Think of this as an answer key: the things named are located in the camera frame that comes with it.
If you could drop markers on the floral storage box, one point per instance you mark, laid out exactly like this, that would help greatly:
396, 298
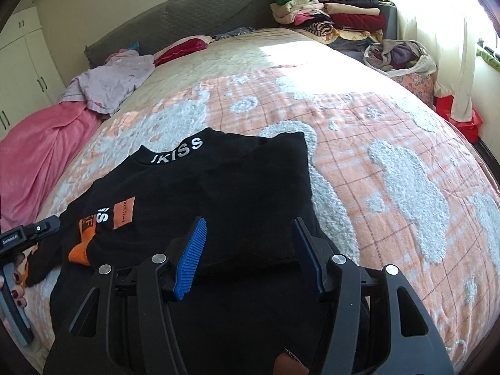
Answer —
416, 86

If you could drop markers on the grey bedside stand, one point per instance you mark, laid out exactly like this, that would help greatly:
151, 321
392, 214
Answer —
388, 19

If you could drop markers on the lilac garment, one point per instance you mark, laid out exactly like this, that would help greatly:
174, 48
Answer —
113, 78

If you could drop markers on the cream curtain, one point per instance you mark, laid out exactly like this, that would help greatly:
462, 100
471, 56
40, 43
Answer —
437, 27

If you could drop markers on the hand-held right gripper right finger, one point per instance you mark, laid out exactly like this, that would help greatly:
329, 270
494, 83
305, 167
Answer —
309, 259

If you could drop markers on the beige quilt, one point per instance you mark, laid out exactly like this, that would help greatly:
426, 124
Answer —
234, 54

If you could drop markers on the green cloth on windowsill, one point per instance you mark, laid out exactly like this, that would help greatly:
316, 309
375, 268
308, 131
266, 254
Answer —
488, 56

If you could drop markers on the pink blanket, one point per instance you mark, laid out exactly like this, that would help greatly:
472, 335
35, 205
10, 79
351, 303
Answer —
39, 144

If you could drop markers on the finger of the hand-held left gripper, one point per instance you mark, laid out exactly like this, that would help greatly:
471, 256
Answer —
43, 226

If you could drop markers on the blue patterned cloth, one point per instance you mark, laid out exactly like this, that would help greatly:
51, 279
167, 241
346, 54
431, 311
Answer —
234, 33

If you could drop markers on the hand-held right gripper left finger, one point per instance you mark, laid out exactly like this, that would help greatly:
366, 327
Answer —
190, 259

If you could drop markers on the white bag of clothes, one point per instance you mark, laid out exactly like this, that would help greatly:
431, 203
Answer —
398, 56

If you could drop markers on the white wardrobe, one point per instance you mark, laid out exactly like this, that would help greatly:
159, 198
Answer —
23, 70

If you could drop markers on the grey padded headboard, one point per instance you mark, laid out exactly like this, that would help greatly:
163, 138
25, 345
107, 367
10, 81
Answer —
175, 11

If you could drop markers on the pile of folded clothes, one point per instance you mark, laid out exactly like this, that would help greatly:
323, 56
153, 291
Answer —
332, 11

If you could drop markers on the black shirt with orange patches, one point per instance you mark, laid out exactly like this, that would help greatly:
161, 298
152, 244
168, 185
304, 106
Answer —
195, 187

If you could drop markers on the red box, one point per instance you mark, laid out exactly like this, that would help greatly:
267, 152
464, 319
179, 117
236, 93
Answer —
461, 121

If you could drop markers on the person's left hand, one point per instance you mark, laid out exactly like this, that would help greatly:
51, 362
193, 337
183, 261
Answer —
15, 293

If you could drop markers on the red cushion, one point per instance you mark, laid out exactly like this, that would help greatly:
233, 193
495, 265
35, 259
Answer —
179, 49

